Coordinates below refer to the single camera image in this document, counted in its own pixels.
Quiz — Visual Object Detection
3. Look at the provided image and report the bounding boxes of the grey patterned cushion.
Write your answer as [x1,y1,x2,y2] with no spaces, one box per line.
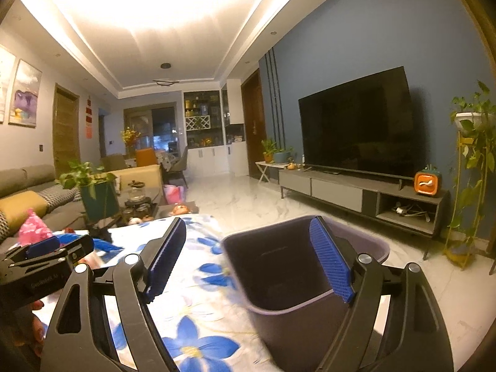
[39,185,82,214]

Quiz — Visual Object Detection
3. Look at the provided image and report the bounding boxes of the person's left hand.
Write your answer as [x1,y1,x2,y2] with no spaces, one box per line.
[29,298,51,357]

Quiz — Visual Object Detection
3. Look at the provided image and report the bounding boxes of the small plant in orange pot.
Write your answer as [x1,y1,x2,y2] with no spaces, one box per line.
[261,139,277,163]

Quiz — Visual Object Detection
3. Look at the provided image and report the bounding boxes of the sailing ship painting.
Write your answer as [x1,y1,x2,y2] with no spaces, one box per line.
[0,44,17,125]

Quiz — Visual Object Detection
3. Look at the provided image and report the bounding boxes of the white blue floral tablecloth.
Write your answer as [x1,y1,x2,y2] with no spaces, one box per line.
[50,213,295,372]

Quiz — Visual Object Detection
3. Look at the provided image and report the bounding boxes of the pink shopping bag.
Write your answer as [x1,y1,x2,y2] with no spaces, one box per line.
[163,185,184,204]

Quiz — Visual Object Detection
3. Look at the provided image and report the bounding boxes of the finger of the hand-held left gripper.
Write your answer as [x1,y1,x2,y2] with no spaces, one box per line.
[25,236,62,258]
[58,234,95,261]

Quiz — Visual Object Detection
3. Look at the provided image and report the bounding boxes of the mustard yellow cushion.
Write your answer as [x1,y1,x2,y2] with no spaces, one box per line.
[0,192,49,225]

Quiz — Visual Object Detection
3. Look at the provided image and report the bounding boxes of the orange dining chair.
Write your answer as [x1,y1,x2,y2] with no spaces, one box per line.
[135,148,159,167]

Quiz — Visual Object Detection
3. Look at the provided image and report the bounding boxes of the grey dining chair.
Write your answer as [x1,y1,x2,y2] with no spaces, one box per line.
[170,145,189,184]

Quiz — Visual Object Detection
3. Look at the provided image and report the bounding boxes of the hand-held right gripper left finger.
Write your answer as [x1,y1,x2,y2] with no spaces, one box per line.
[39,217,187,372]

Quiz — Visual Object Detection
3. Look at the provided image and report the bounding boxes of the grey plastic bin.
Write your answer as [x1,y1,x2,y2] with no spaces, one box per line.
[222,214,390,370]

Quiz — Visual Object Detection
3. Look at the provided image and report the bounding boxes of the dark coffee table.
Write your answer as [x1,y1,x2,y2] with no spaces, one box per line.
[85,186,202,237]

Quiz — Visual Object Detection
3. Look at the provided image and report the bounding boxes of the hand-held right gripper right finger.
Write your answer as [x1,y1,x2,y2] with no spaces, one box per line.
[309,216,455,372]

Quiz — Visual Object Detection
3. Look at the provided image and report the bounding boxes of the white plant pot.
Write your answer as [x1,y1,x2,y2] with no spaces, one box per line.
[455,112,483,130]

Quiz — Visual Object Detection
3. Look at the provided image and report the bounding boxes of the black flat television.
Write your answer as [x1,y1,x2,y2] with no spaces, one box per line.
[298,66,414,181]

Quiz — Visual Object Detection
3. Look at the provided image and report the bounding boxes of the tea cups set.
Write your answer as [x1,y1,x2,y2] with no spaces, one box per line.
[122,202,153,221]

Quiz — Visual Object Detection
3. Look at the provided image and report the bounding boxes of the grey television cabinet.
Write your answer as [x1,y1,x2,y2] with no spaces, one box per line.
[278,166,450,260]

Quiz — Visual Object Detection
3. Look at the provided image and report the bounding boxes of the red wall decorations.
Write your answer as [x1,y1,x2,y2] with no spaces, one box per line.
[84,99,94,140]

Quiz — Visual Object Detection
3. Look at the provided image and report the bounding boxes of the grey sectional sofa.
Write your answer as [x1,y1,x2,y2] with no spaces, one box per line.
[0,164,161,256]

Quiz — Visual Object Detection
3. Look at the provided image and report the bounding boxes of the gold metal plant stand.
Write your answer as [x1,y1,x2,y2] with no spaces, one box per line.
[445,132,485,270]

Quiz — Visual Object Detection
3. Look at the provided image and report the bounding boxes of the purple abstract painting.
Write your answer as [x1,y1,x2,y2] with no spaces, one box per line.
[8,59,42,126]

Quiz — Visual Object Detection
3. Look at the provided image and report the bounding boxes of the yellow flower bouquet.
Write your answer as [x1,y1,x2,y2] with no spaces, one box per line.
[120,127,141,148]

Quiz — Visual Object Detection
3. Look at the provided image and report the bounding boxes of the leafy plant in teal pot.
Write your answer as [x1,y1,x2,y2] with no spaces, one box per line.
[58,161,121,221]

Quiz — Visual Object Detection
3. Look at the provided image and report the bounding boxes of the light wooden door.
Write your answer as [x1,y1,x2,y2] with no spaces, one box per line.
[52,82,81,167]

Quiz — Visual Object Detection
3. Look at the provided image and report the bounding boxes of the glass teapot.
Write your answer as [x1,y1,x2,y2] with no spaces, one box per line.
[126,180,147,204]

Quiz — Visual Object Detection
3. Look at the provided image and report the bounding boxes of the white folding side table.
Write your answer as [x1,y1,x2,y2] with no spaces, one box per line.
[255,161,287,184]

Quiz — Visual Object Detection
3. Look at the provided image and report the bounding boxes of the orange retro toy television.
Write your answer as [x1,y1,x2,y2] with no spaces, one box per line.
[414,165,442,196]

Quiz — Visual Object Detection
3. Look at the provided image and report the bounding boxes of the white display cabinet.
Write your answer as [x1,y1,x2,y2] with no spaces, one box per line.
[182,90,246,175]

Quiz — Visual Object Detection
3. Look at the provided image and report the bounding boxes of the trailing green plant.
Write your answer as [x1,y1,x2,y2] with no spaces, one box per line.
[445,81,496,250]

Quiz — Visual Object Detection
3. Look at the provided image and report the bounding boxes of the dark wooden door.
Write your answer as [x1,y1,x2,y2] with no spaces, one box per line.
[241,68,268,179]

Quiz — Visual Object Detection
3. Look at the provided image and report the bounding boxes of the pink plastic bag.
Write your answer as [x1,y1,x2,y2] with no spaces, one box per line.
[17,208,55,246]

